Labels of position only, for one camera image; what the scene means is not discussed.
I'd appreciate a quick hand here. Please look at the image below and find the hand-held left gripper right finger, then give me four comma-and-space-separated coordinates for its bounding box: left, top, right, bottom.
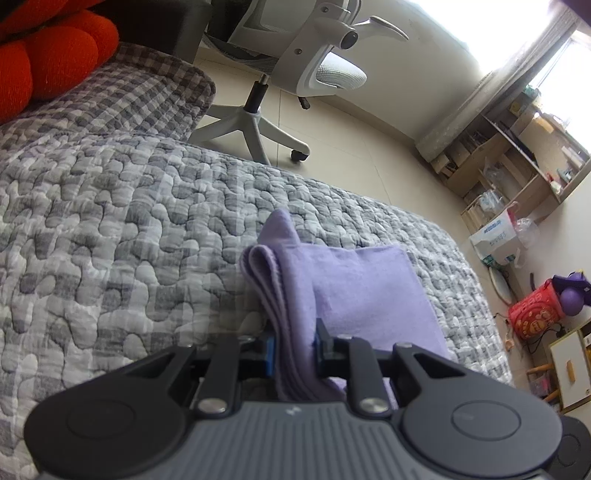
314, 318, 468, 419

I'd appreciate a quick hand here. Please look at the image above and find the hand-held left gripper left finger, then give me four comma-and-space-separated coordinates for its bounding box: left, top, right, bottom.
124, 335, 278, 417

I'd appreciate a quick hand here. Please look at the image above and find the purple shirt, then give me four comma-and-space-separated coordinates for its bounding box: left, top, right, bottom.
240, 209, 451, 407

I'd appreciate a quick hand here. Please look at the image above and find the small white table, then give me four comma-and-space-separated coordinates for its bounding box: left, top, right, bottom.
526, 323, 591, 414

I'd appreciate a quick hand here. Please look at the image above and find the red basket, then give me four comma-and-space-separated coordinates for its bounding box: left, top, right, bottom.
508, 278, 566, 342

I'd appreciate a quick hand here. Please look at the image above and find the purple toy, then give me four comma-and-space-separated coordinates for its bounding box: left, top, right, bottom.
551, 271, 591, 319

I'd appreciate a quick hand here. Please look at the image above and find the round flat board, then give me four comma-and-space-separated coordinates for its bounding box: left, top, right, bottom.
488, 265, 514, 305

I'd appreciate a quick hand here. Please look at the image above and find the white paper bag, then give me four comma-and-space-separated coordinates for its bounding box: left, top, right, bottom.
468, 208, 520, 266

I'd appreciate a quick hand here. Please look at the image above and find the grey checked quilted blanket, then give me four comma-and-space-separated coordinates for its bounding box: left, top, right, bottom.
0, 41, 515, 480

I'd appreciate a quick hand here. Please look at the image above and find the clear plastic bag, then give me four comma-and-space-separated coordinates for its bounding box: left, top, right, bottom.
512, 217, 541, 250

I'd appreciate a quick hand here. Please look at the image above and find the wooden shelf unit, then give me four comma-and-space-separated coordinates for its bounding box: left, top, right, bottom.
431, 88, 591, 236

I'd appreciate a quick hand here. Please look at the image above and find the white office chair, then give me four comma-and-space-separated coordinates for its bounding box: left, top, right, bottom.
187, 0, 411, 166

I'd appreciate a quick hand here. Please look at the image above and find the patterned beige curtain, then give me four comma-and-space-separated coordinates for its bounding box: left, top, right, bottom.
416, 7, 583, 162

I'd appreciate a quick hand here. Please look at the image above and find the orange pumpkin cushion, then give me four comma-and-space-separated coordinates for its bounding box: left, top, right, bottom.
0, 0, 107, 40
0, 9, 120, 125

